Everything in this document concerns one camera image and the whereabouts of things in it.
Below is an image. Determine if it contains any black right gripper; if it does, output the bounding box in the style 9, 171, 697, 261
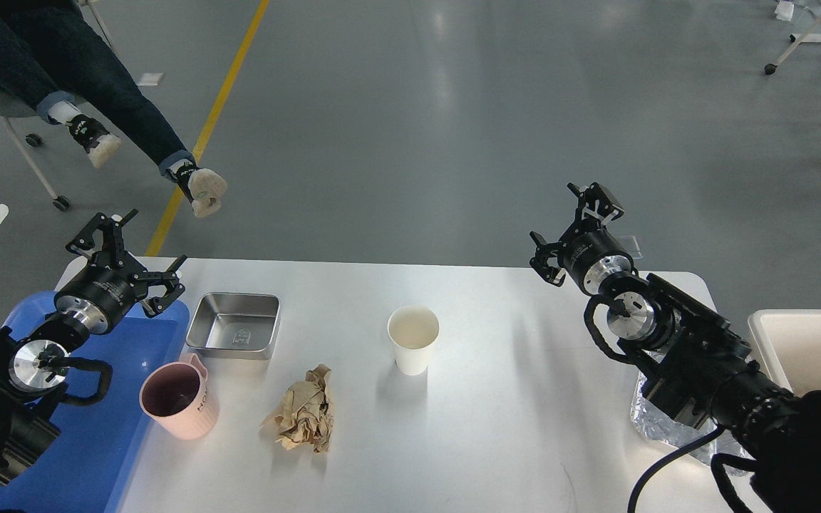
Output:
529, 182, 634, 296

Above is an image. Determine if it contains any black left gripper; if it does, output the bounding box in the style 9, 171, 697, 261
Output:
54, 209, 188, 335

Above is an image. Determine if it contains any stainless steel rectangular tray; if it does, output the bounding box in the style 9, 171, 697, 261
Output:
185, 292, 281, 361

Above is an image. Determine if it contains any pink ribbed mug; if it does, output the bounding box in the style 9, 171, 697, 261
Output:
139, 353, 220, 440

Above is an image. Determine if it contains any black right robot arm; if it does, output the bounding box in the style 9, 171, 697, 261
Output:
529, 182, 821, 512

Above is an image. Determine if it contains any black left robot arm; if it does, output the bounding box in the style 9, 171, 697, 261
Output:
0, 209, 187, 486

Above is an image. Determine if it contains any clear floor plate right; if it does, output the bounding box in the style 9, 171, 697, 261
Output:
614, 234, 643, 259

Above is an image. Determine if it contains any white paper cup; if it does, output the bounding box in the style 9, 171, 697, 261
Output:
387, 305, 440, 376

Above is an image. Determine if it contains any aluminium foil tray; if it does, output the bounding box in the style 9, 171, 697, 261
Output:
630, 373, 750, 465

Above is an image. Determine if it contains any blue plastic tray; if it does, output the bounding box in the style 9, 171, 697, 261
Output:
0, 301, 191, 512

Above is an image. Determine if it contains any crumpled brown paper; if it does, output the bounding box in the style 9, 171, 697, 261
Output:
260, 364, 334, 454

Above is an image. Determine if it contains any seated person in jeans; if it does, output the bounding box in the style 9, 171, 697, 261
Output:
0, 1, 227, 218

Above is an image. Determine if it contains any white plastic bin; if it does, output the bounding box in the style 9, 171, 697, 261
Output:
748, 309, 821, 396

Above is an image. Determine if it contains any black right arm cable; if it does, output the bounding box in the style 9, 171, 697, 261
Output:
627, 425, 728, 513

